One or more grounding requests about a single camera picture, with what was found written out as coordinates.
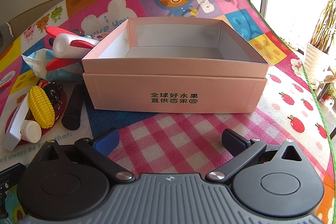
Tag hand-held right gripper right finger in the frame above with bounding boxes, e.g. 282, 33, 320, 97
205, 128, 306, 184

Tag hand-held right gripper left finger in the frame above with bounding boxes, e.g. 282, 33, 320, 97
37, 128, 135, 184

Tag white rectangular case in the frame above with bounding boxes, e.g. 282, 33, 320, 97
3, 101, 32, 152

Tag small white bottle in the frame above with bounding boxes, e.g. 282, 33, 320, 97
20, 120, 42, 143

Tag black cylinder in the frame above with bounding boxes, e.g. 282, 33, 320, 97
62, 83, 84, 131

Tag small black keychain toy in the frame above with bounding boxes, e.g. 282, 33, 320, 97
42, 83, 65, 115

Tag yellow toy corn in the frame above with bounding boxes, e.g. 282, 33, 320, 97
28, 86, 56, 129

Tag pink cardboard box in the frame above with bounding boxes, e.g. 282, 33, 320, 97
81, 17, 270, 115

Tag blue white tissue pack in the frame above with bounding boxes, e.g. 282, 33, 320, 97
21, 48, 84, 83

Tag white red foam rocket toy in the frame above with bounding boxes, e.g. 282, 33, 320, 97
45, 26, 101, 72

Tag colourful cartoon play mat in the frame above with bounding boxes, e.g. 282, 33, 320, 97
0, 0, 336, 224

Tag small potted plant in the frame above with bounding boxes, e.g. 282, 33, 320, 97
322, 84, 336, 109

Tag tall plant in white pot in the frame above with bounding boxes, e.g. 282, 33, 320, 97
303, 0, 336, 85

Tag beige sofa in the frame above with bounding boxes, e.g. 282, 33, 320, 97
8, 0, 105, 38

